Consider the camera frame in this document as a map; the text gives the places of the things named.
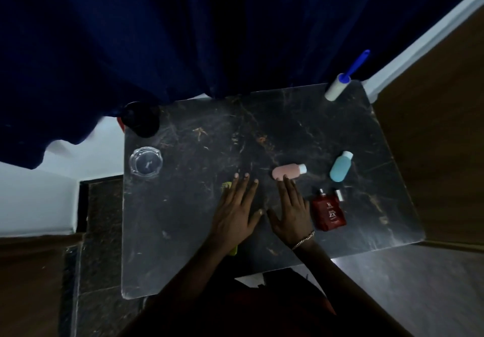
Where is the yellow-green comb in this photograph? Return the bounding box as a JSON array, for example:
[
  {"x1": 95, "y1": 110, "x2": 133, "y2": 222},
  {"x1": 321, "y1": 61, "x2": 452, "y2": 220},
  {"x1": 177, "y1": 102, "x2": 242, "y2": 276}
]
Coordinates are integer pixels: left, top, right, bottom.
[{"x1": 221, "y1": 181, "x2": 238, "y2": 256}]

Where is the clear glass ashtray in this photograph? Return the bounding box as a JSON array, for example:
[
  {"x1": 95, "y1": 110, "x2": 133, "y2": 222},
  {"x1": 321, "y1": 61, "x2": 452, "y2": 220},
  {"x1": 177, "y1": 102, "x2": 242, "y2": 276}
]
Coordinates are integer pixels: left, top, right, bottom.
[{"x1": 129, "y1": 146, "x2": 164, "y2": 179}]

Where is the person's left forearm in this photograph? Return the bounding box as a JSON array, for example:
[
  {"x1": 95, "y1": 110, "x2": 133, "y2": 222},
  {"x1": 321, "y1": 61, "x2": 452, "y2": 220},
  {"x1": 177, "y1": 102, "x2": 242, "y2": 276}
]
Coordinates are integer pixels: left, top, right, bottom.
[{"x1": 145, "y1": 243, "x2": 237, "y2": 316}]

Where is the black round jar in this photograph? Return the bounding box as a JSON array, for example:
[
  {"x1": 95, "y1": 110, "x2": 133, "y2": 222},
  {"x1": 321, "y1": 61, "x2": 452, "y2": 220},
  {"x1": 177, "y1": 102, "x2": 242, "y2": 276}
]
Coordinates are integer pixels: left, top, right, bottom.
[{"x1": 120, "y1": 101, "x2": 160, "y2": 139}]

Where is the person's left hand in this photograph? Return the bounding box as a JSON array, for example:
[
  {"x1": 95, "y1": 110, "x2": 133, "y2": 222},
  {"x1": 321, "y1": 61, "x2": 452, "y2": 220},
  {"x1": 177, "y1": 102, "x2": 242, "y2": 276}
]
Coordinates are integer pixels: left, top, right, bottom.
[{"x1": 211, "y1": 173, "x2": 264, "y2": 252}]

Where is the person's right forearm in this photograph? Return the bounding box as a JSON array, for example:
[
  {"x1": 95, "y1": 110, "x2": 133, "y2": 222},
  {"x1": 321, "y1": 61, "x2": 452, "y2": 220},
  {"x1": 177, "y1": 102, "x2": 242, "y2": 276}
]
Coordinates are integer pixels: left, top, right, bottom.
[{"x1": 293, "y1": 239, "x2": 413, "y2": 337}]

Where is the teal travel bottle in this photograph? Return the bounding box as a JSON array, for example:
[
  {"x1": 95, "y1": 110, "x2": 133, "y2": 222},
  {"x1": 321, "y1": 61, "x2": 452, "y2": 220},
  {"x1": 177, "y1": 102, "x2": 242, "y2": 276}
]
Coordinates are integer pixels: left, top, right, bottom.
[{"x1": 329, "y1": 151, "x2": 354, "y2": 182}]

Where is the pink travel bottle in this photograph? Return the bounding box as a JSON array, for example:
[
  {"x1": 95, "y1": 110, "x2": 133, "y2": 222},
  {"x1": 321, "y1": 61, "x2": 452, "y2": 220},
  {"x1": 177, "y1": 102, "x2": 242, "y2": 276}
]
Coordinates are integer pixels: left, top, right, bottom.
[{"x1": 272, "y1": 163, "x2": 308, "y2": 181}]

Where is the person's right hand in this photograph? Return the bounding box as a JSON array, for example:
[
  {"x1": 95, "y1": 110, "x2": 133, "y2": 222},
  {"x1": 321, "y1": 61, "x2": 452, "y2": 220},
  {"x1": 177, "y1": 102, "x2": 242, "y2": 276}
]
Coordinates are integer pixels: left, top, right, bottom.
[{"x1": 266, "y1": 175, "x2": 316, "y2": 249}]

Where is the silver chain bracelet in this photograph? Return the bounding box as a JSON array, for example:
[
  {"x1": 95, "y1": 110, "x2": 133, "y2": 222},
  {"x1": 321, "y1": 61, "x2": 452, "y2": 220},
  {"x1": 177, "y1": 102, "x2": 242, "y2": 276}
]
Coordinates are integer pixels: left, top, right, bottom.
[{"x1": 290, "y1": 230, "x2": 316, "y2": 251}]

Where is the person's dark red clothing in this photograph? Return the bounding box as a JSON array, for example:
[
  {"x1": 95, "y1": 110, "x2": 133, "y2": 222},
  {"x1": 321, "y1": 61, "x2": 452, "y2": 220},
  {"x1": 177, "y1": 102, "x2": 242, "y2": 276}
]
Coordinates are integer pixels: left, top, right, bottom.
[{"x1": 121, "y1": 268, "x2": 379, "y2": 337}]

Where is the red perfume bottle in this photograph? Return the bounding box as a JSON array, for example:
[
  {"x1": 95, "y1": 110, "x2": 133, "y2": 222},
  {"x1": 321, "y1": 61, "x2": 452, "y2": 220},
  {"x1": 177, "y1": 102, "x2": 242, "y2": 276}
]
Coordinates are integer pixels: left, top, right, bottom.
[{"x1": 311, "y1": 188, "x2": 347, "y2": 232}]

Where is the white lint roller blue handle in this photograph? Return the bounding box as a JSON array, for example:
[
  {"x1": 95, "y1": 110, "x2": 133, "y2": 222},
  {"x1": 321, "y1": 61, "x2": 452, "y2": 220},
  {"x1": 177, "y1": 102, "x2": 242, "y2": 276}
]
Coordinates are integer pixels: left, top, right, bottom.
[{"x1": 324, "y1": 49, "x2": 371, "y2": 102}]

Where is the dark blue curtain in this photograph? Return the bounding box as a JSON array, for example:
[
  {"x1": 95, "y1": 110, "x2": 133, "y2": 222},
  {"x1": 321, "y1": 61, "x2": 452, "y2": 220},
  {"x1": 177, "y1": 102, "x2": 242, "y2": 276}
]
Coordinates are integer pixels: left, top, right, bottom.
[{"x1": 0, "y1": 0, "x2": 484, "y2": 170}]

